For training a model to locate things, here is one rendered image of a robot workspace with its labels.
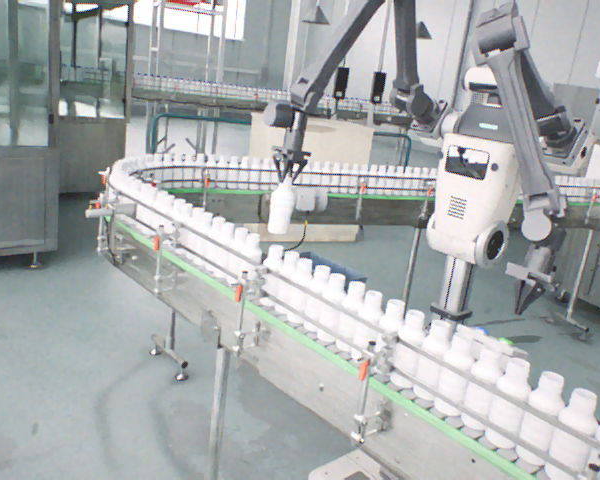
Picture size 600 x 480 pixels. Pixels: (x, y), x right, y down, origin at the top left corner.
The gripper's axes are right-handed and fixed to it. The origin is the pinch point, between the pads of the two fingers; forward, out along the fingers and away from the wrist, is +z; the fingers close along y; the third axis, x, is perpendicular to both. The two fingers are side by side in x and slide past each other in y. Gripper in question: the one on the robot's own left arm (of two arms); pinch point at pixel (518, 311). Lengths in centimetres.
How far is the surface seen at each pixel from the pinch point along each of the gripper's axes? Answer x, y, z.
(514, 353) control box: -2.7, 3.7, 8.6
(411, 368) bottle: -15.4, -9.8, 19.8
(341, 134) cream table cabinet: 278, -349, -96
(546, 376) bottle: -16.1, 16.1, 9.0
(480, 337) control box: -3.6, -4.0, 8.5
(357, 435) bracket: -18.6, -13.9, 37.5
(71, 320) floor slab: 48, -275, 107
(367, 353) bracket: -25.3, -14.7, 19.7
